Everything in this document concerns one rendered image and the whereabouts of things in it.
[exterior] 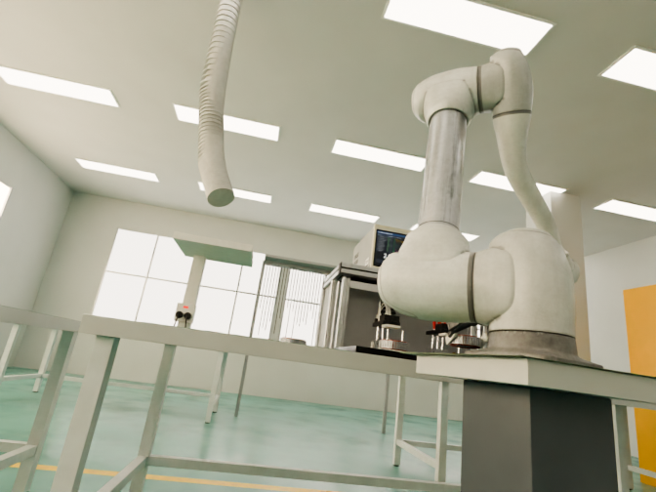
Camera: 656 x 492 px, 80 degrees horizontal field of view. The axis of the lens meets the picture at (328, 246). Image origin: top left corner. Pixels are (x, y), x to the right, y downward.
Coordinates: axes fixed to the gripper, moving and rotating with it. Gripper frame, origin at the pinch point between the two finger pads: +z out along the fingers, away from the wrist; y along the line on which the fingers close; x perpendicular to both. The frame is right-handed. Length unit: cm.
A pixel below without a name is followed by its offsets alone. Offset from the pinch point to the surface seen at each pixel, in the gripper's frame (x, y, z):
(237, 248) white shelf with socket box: -57, 87, 31
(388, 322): -14.1, 21.7, 14.6
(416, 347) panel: -19.2, 1.0, 35.5
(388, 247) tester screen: -47, 22, 5
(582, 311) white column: -224, -314, 206
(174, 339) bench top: 16, 93, -3
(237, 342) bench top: 15, 76, -4
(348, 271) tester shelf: -33, 39, 10
